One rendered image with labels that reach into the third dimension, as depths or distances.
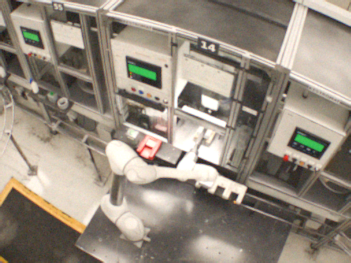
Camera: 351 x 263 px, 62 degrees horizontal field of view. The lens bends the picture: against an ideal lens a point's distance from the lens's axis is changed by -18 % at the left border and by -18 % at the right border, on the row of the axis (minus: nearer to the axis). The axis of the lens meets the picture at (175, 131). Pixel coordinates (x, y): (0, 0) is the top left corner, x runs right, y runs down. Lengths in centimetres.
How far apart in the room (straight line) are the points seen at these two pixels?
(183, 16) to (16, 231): 275
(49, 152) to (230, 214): 219
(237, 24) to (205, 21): 19
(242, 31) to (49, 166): 267
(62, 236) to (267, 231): 199
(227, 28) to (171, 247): 161
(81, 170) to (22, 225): 97
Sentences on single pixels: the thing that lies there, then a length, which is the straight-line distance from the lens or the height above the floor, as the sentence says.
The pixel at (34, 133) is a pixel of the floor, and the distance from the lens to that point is 416.
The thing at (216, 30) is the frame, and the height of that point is 201.
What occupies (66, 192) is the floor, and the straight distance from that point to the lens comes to 363.
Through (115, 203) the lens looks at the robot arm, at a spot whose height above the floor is 100.
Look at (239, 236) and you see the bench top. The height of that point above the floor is 68.
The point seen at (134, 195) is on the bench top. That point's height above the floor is 68.
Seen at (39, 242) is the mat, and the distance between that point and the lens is 353.
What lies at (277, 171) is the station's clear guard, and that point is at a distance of 246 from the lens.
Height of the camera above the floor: 319
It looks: 56 degrees down
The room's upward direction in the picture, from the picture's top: 2 degrees clockwise
